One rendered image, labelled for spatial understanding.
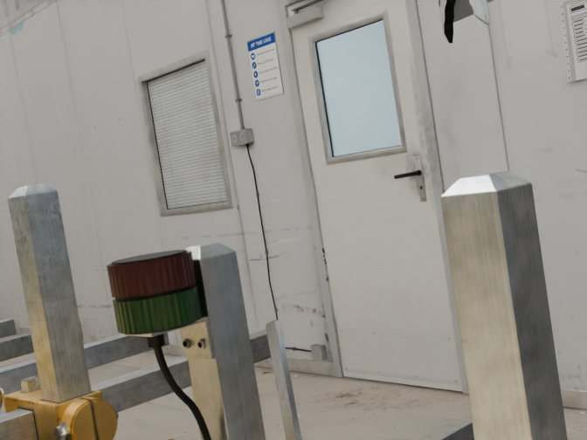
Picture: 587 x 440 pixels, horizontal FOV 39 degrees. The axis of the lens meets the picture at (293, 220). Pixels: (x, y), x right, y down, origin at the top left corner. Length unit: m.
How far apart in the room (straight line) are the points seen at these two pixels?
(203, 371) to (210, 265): 0.08
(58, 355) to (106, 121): 5.66
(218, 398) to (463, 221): 0.26
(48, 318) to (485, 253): 0.49
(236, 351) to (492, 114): 3.16
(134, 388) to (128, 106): 5.27
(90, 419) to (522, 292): 0.49
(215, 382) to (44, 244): 0.27
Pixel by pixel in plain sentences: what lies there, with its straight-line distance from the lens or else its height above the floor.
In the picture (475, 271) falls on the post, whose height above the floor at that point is 1.08.
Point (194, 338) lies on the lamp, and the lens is 0.62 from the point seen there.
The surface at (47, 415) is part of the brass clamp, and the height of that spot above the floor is 0.96.
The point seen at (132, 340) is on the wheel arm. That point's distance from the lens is 1.21.
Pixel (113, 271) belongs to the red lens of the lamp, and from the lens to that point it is 0.58.
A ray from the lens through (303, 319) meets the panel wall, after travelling 4.84.
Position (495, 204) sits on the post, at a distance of 0.43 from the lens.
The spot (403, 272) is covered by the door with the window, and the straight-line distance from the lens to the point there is 4.20.
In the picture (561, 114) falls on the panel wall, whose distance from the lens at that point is 3.54.
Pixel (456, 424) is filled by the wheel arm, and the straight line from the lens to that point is 0.93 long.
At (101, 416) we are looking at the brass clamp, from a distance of 0.82.
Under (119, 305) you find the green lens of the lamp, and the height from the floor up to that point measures 1.08.
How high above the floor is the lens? 1.15
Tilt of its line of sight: 3 degrees down
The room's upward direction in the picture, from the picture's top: 9 degrees counter-clockwise
